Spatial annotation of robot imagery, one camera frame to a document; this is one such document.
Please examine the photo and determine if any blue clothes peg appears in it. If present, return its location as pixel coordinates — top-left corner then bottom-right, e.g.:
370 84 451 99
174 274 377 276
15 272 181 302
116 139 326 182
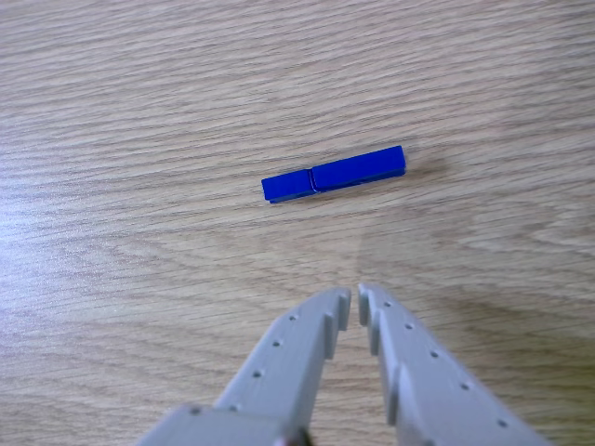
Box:
260 145 408 205

